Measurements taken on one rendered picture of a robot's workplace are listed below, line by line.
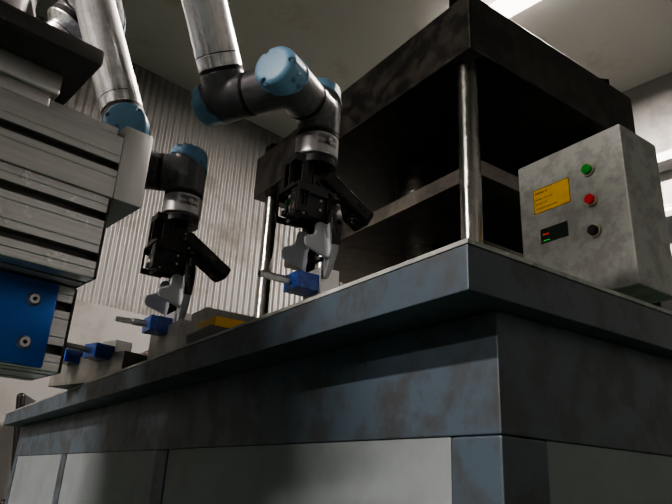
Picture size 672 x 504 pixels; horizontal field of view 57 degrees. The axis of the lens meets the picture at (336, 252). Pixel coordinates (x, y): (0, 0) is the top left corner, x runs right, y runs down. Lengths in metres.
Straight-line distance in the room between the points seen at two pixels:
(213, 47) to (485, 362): 0.77
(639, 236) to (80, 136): 1.20
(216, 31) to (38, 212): 0.54
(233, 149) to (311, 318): 4.38
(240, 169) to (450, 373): 4.47
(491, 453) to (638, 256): 1.08
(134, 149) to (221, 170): 4.08
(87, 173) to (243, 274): 3.99
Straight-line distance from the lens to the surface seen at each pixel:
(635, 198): 1.57
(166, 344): 1.15
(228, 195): 4.76
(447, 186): 1.92
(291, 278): 0.97
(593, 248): 1.56
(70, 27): 1.45
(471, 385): 0.48
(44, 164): 0.68
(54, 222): 0.66
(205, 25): 1.10
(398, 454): 0.54
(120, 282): 4.16
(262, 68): 1.03
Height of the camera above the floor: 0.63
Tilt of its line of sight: 21 degrees up
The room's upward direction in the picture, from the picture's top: 3 degrees clockwise
